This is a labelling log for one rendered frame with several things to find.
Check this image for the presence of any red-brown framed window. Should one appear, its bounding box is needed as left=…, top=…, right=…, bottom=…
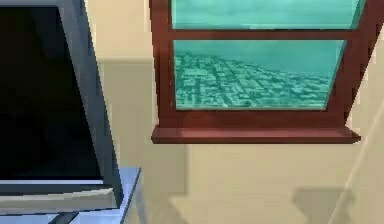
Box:
left=148, top=0, right=384, bottom=145

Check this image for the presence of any grey television set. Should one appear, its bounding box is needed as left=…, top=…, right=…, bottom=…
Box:
left=0, top=0, right=125, bottom=216

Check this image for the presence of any pale blue table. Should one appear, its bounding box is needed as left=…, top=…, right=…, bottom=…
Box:
left=0, top=167, right=148, bottom=224

